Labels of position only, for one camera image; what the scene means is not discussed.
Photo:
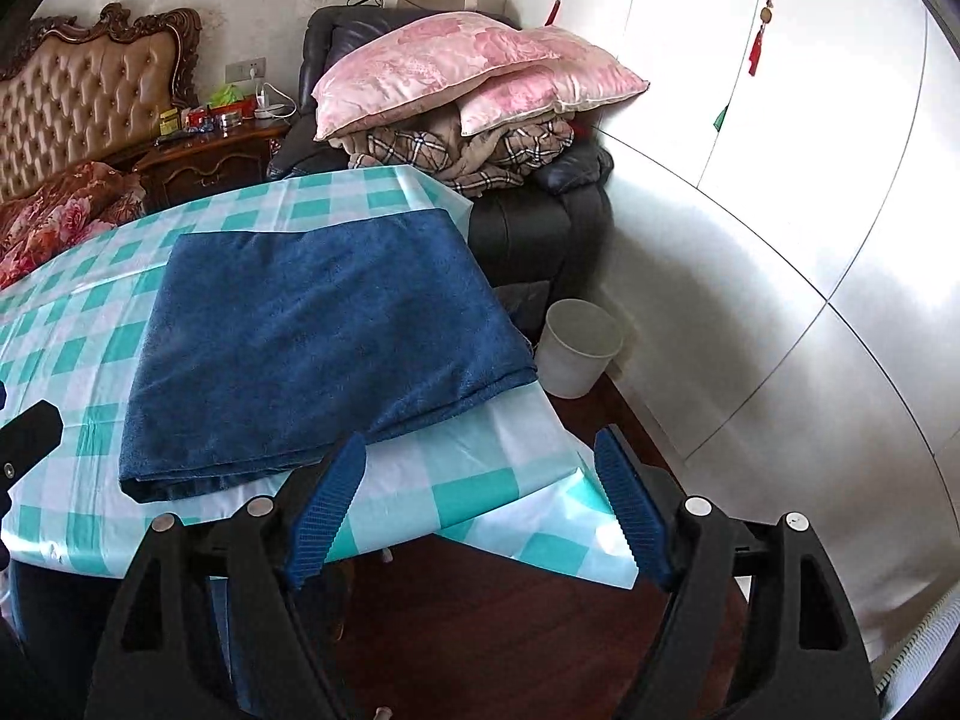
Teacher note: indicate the small green box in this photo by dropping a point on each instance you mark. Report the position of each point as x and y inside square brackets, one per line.
[169, 124]

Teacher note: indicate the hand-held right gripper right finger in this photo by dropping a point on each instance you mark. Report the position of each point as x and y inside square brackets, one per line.
[634, 502]

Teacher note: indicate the red tassel ornament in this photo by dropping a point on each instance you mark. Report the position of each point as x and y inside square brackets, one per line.
[756, 52]

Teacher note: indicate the pink floral pillow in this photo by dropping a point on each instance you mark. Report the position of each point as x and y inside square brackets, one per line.
[555, 94]
[420, 67]

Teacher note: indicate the small green tag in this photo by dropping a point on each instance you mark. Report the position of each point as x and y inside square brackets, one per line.
[721, 118]

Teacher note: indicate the teal checked tablecloth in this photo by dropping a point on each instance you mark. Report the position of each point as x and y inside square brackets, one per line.
[465, 480]

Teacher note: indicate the white charging dock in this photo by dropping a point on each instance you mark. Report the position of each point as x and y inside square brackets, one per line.
[266, 112]

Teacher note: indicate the white ribbed panel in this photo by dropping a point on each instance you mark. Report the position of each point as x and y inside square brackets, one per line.
[911, 667]

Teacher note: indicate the blue denim pants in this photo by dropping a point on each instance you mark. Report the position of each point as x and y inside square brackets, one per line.
[322, 330]

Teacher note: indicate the small red box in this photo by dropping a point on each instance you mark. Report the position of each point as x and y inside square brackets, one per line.
[198, 118]

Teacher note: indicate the carved wooden nightstand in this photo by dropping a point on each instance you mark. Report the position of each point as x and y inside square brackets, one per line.
[210, 165]

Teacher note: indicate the round metal tin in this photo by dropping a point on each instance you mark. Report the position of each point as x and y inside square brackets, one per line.
[227, 118]

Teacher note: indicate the tufted leather headboard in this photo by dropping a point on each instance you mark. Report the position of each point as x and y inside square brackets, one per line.
[75, 97]

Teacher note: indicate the grey wall socket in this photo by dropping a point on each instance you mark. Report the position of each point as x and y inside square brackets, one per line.
[244, 70]

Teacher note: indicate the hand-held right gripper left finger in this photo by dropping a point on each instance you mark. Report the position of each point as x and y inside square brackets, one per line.
[330, 495]

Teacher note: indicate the red floral quilt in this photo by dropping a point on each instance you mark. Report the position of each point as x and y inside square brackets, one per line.
[52, 217]

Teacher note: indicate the green tissue pack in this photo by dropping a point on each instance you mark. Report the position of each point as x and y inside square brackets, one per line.
[225, 94]

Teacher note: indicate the white waste bin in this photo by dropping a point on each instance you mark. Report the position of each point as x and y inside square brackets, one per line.
[574, 360]

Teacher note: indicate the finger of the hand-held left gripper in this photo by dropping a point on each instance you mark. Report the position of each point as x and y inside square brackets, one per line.
[30, 435]

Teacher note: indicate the white wardrobe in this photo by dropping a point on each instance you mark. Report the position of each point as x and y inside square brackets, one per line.
[825, 202]

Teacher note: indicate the black leather armchair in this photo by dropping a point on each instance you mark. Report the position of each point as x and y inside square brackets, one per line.
[525, 232]

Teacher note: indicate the brown plaid blanket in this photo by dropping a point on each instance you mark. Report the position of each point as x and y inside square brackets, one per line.
[420, 150]

